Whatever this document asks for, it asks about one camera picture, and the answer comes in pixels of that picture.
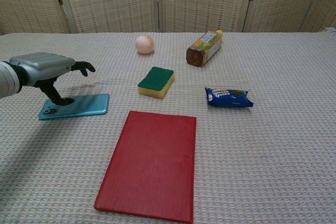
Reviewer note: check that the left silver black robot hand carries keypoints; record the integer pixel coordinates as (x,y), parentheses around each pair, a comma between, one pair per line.
(44,64)

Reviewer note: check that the light blue small box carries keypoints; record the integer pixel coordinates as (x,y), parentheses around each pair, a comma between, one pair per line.
(86,106)

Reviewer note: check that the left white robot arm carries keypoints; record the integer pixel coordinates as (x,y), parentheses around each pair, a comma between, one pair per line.
(6,79)

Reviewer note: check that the woven bamboo folding screen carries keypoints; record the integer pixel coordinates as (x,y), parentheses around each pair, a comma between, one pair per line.
(113,1)

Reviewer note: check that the peach coloured egg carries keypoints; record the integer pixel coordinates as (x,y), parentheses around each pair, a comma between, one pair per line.
(144,44)

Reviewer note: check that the green yellow sponge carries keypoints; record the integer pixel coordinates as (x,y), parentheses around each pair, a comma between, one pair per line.
(155,81)

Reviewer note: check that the red hardcover book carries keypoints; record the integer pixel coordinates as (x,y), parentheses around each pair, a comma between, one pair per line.
(152,166)

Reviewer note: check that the yellow label tea bottle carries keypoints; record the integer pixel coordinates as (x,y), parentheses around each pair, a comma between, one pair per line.
(206,47)

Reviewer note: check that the blue cookie pack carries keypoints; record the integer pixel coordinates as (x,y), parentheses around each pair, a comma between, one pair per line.
(228,97)

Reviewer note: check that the beige woven tablecloth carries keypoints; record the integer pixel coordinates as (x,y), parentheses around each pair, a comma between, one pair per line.
(262,155)

